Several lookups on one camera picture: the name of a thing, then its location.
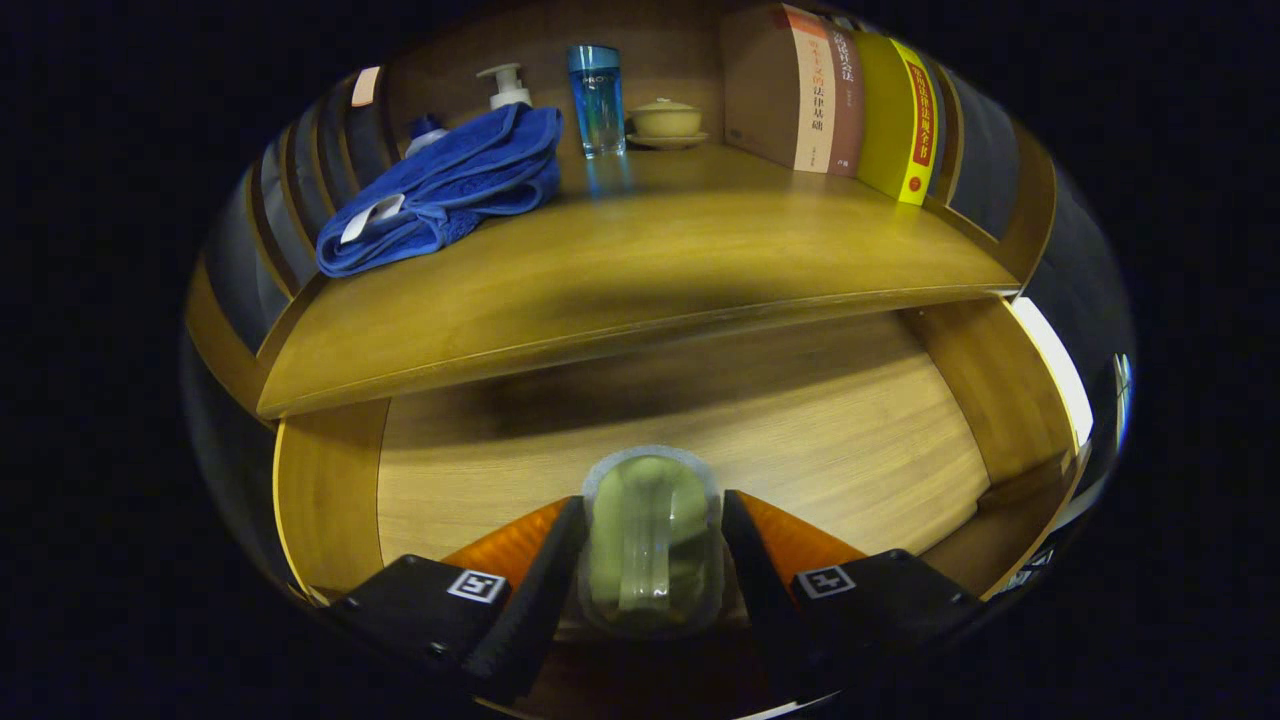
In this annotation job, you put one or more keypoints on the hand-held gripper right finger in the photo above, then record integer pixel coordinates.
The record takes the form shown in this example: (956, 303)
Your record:
(765, 600)

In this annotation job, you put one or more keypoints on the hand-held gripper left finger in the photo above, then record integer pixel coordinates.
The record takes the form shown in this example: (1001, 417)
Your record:
(540, 610)

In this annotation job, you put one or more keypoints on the wooden drawer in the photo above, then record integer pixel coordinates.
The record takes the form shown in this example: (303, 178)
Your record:
(800, 420)

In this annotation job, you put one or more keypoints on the wooden countertop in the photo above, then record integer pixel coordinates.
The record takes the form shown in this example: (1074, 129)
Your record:
(650, 260)

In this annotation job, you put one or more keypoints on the blue folded towel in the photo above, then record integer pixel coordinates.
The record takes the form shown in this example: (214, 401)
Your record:
(450, 180)

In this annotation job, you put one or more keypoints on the beige lidded teacup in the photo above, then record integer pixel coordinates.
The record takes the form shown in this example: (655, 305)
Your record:
(666, 120)

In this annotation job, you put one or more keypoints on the small blue-capped bottle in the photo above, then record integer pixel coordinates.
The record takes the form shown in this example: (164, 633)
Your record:
(425, 132)

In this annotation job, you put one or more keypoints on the brown book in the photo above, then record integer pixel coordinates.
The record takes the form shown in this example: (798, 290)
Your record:
(848, 110)

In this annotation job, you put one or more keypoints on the yellow book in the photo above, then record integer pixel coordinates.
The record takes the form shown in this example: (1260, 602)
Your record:
(895, 120)

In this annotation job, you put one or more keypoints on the tan book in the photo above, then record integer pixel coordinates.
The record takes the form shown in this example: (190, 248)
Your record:
(770, 90)

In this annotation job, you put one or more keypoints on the tall blue glass bottle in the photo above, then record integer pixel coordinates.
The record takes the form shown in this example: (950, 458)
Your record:
(597, 100)

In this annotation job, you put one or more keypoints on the white pump bottle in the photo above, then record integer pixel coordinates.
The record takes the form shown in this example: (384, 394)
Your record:
(505, 85)

